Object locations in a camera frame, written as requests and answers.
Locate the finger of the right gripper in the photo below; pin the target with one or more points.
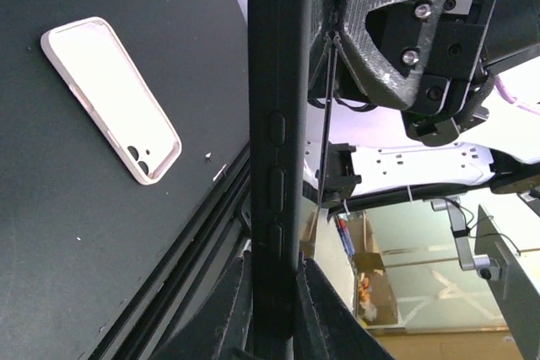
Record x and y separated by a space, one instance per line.
331 51

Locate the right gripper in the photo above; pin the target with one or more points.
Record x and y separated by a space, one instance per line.
385 46

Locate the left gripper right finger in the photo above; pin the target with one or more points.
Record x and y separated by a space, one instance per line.
324 328

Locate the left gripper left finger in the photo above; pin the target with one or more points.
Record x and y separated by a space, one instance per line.
219 329

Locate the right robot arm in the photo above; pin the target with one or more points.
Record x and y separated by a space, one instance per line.
350 153

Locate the beige phone case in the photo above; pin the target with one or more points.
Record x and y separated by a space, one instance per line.
94 64

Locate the black aluminium front rail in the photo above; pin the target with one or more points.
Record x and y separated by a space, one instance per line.
186 274

